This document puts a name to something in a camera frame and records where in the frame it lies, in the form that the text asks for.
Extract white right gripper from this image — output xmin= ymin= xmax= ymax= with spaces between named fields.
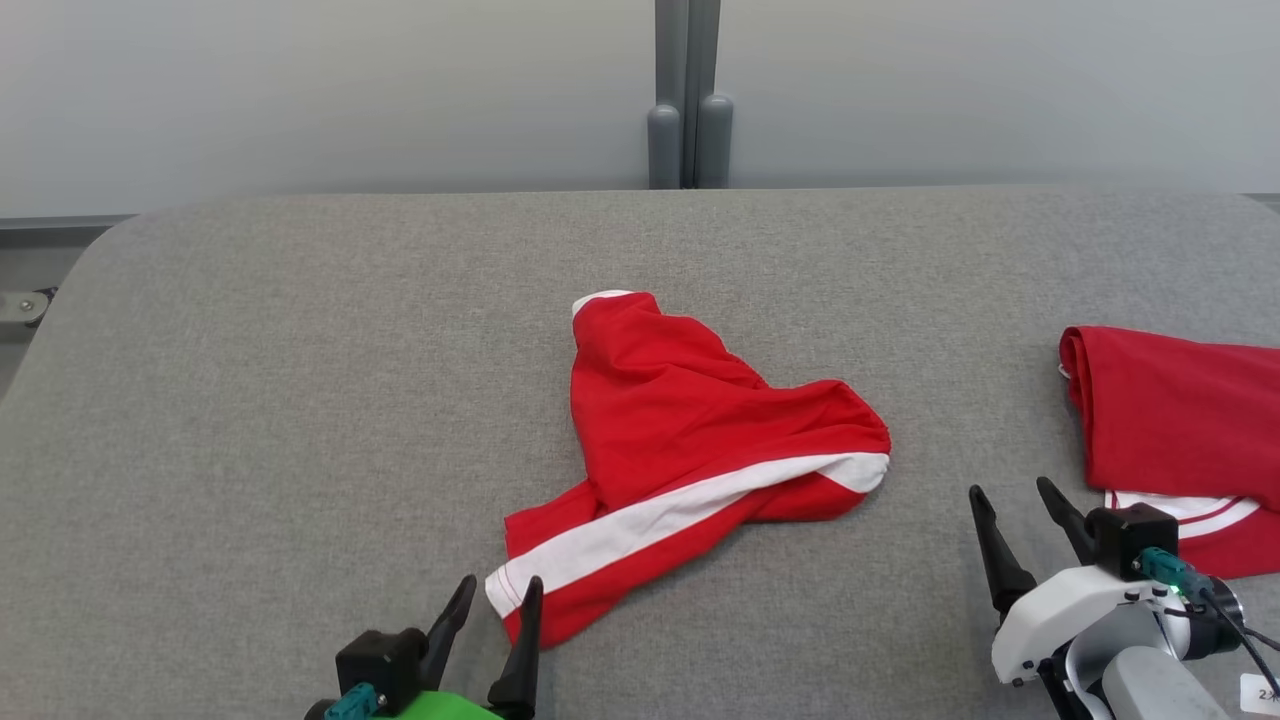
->
xmin=968 ymin=476 xmax=1191 ymax=687

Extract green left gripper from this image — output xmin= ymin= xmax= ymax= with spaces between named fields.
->
xmin=385 ymin=574 xmax=545 ymax=720

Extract red jersey with black print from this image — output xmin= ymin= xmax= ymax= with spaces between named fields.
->
xmin=1058 ymin=325 xmax=1280 ymax=581

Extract red shorts with white stripe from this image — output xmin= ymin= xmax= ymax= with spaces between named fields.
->
xmin=485 ymin=290 xmax=893 ymax=651

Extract black cable with teal plug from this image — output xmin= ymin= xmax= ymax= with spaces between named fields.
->
xmin=1137 ymin=547 xmax=1280 ymax=701
xmin=322 ymin=683 xmax=386 ymax=720

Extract grey partition post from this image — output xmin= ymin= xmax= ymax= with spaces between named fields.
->
xmin=690 ymin=0 xmax=735 ymax=190
xmin=647 ymin=0 xmax=685 ymax=191

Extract silver metal floor bracket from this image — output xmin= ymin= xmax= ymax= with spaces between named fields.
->
xmin=0 ymin=288 xmax=57 ymax=327

